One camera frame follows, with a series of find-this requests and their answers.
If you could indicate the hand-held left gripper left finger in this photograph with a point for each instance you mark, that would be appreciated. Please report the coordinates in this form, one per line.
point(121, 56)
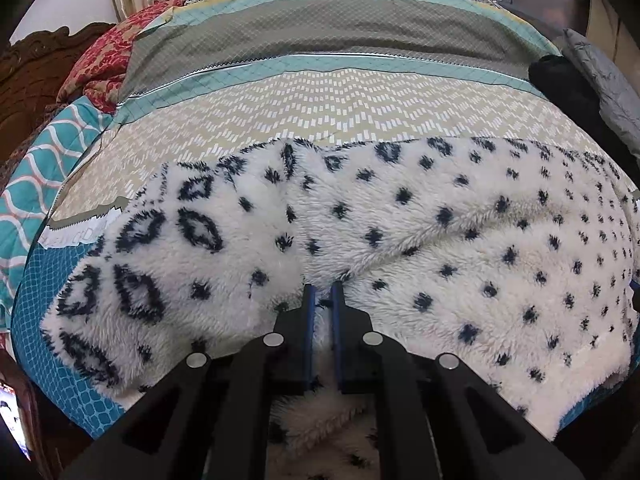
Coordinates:
point(310, 310)

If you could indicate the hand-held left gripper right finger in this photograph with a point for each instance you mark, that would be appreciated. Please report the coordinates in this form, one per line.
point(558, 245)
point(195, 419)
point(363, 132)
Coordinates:
point(336, 310)

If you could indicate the white black-spotted fleece garment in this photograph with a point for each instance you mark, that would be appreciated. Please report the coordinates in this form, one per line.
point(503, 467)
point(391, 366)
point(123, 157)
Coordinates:
point(450, 260)

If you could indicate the teal and beige patchwork bedspread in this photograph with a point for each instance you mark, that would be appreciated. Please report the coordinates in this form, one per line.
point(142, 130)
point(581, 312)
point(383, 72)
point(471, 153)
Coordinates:
point(325, 100)

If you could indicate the teal wave-patterned pillow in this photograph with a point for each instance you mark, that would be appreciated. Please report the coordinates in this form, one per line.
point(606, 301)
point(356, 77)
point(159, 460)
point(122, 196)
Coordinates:
point(40, 185)

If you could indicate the phone with lit screen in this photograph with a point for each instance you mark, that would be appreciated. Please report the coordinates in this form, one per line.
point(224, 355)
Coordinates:
point(12, 410)

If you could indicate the black cloth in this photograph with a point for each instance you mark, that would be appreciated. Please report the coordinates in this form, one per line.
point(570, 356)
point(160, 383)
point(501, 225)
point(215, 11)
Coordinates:
point(565, 85)

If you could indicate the red floral pillow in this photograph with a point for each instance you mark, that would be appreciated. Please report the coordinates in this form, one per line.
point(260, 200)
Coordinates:
point(105, 60)

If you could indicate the grey quilted jacket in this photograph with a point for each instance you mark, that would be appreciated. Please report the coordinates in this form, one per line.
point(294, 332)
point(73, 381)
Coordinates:
point(610, 95)

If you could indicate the carved wooden headboard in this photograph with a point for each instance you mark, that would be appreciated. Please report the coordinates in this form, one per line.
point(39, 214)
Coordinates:
point(30, 75)

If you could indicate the cardboard box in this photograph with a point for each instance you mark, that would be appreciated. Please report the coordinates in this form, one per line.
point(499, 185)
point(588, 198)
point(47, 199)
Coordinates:
point(610, 20)

